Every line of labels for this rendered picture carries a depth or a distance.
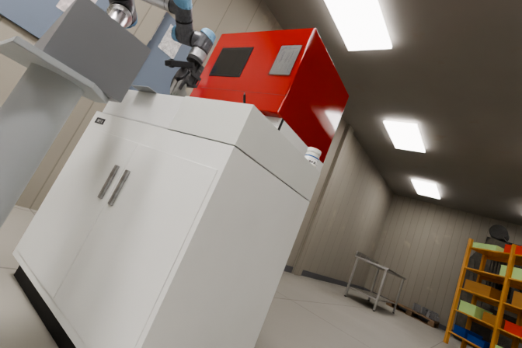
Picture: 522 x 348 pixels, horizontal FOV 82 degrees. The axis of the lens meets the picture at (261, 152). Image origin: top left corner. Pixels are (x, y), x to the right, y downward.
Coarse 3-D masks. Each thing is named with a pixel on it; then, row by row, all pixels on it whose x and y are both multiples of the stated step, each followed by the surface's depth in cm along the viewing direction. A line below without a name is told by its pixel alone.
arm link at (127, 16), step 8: (112, 0) 140; (120, 0) 140; (128, 0) 142; (112, 8) 139; (120, 8) 140; (128, 8) 142; (112, 16) 134; (120, 16) 137; (128, 16) 143; (136, 16) 151; (120, 24) 135; (128, 24) 146
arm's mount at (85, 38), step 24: (72, 24) 89; (96, 24) 94; (48, 48) 86; (72, 48) 90; (96, 48) 95; (120, 48) 100; (144, 48) 106; (96, 72) 96; (120, 72) 102; (120, 96) 103
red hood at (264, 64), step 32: (256, 32) 206; (288, 32) 189; (224, 64) 208; (256, 64) 191; (288, 64) 176; (320, 64) 191; (192, 96) 213; (224, 96) 194; (256, 96) 179; (288, 96) 170; (320, 96) 199; (320, 128) 208; (320, 160) 218
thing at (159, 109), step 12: (132, 96) 137; (144, 96) 131; (156, 96) 126; (168, 96) 122; (180, 96) 117; (108, 108) 144; (120, 108) 138; (132, 108) 132; (144, 108) 127; (156, 108) 122; (168, 108) 118; (144, 120) 123; (156, 120) 119; (168, 120) 115
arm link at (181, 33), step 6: (180, 24) 130; (186, 24) 130; (192, 24) 133; (174, 30) 135; (180, 30) 132; (186, 30) 132; (192, 30) 134; (174, 36) 136; (180, 36) 134; (186, 36) 134; (192, 36) 133; (180, 42) 137; (186, 42) 135
